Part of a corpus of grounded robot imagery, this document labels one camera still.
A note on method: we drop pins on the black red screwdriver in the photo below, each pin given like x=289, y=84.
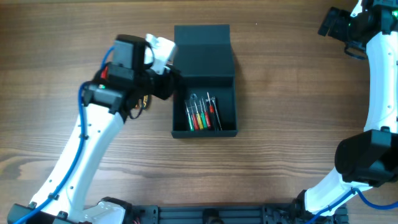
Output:
x=212, y=114

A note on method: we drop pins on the black box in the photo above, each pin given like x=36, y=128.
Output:
x=205, y=59

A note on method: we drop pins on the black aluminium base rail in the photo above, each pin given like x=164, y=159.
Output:
x=244, y=214

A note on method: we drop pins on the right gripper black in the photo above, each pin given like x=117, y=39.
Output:
x=333, y=22

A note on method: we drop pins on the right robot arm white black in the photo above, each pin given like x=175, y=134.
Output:
x=369, y=159

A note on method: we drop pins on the clear case of screwdrivers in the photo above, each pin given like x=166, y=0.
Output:
x=197, y=112

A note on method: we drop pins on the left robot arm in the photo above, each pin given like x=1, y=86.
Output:
x=133, y=67

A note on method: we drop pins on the silver socket wrench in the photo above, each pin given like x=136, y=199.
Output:
x=215, y=109

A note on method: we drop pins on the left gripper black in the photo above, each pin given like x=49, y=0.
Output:
x=166, y=84

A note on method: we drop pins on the orange black pliers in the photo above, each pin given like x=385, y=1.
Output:
x=144, y=103

